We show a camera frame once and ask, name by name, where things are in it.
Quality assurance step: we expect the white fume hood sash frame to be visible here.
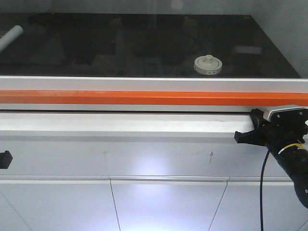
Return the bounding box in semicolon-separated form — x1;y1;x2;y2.
0;76;308;113

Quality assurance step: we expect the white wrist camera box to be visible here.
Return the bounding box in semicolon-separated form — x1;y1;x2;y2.
261;104;308;122

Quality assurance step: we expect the orange sash handle bar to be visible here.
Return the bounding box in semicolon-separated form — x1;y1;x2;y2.
0;90;308;106

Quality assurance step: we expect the black camera cable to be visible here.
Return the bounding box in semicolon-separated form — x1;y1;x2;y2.
259;149;271;231

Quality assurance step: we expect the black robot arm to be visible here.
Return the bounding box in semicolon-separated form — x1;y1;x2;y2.
234;107;308;207

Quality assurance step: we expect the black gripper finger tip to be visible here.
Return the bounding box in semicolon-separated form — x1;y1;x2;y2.
0;151;13;168

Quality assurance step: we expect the white paper roll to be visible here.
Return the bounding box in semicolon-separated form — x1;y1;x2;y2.
0;25;24;52

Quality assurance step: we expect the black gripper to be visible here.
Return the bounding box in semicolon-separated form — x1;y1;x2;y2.
234;109;308;154

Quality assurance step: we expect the glass jar with white lid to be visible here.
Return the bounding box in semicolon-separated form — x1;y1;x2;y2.
193;54;222;75

